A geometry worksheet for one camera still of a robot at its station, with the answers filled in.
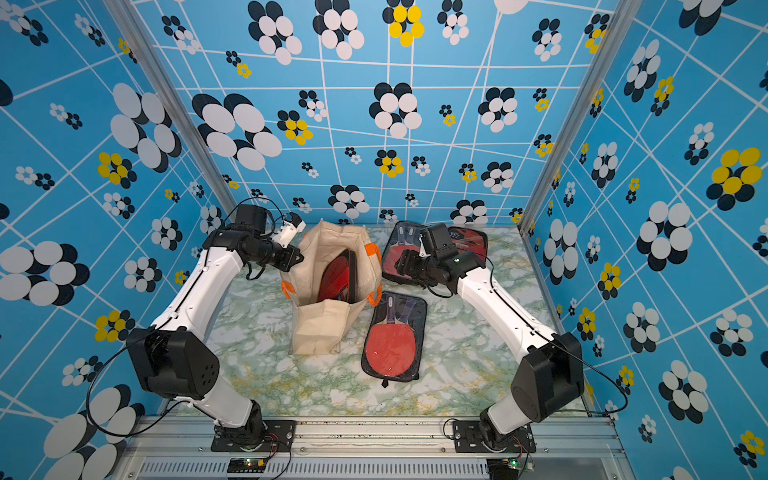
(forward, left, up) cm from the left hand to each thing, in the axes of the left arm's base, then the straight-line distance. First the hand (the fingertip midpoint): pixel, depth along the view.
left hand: (303, 253), depth 84 cm
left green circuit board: (-47, +10, -24) cm, 54 cm away
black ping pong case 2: (+23, -29, -18) cm, 41 cm away
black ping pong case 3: (-1, -9, -10) cm, 14 cm away
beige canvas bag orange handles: (-19, -7, -7) cm, 22 cm away
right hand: (-4, -30, -1) cm, 30 cm away
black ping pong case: (-18, -26, -19) cm, 37 cm away
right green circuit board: (-48, -52, -21) cm, 74 cm away
